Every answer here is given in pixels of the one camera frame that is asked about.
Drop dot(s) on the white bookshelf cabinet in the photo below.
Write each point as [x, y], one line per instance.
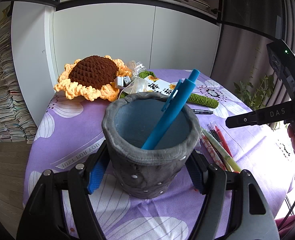
[162, 34]

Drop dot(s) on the grey felt pen holder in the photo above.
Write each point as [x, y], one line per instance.
[126, 125]

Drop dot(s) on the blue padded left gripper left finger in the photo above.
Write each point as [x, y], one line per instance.
[44, 217]

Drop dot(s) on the black marker pen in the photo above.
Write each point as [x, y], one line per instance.
[202, 111]

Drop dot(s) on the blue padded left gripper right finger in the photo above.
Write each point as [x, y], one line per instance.
[249, 217]

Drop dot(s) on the pink checked pen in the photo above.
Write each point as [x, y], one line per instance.
[216, 159]

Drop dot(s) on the pink curtain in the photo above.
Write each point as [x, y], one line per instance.
[241, 57]

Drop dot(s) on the sunflower gift card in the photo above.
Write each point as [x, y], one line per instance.
[159, 86]

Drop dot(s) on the blue pen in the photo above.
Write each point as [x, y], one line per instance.
[171, 109]

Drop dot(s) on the transparent ribbon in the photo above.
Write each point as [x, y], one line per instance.
[134, 83]

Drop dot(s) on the green potted plant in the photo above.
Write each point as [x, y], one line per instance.
[257, 96]

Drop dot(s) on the crochet sunflower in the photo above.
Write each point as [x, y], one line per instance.
[94, 77]

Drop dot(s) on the stack of papers on floor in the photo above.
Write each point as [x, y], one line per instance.
[16, 123]

